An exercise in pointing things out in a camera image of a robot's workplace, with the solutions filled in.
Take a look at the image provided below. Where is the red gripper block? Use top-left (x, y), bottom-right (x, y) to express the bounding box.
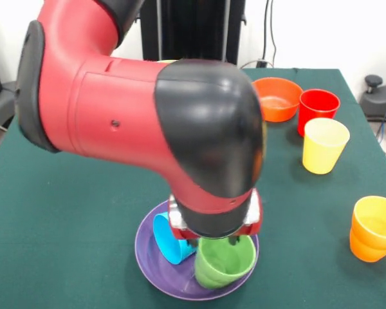
top-left (167, 189), bottom-right (264, 256)

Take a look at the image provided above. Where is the green plastic cup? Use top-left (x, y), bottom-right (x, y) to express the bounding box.
top-left (194, 236), bottom-right (257, 290)

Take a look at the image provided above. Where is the blue plastic cup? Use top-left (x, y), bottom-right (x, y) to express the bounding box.
top-left (152, 212), bottom-right (199, 265)

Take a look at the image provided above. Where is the shallow purple plastic bowl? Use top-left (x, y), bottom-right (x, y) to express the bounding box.
top-left (134, 199), bottom-right (260, 302)

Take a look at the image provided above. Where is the yellow plastic cup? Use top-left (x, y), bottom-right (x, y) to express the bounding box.
top-left (302, 117), bottom-right (351, 175)

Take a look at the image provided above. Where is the dark green tablecloth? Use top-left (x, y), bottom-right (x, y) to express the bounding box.
top-left (0, 66), bottom-right (386, 309)

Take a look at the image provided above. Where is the orange-red plastic bowl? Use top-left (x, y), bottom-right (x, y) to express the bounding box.
top-left (252, 77), bottom-right (304, 123)

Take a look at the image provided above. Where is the orange plastic cup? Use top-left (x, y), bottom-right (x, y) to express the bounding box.
top-left (349, 195), bottom-right (386, 263)

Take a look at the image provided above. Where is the red plastic cup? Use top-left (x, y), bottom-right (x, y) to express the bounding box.
top-left (297, 89), bottom-right (341, 138)

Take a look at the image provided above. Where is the grey pedestal foot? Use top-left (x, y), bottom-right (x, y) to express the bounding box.
top-left (0, 80), bottom-right (20, 129)
top-left (360, 75), bottom-right (386, 144)

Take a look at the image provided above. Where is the black wall cable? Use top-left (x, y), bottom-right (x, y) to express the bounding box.
top-left (262, 0), bottom-right (279, 68)

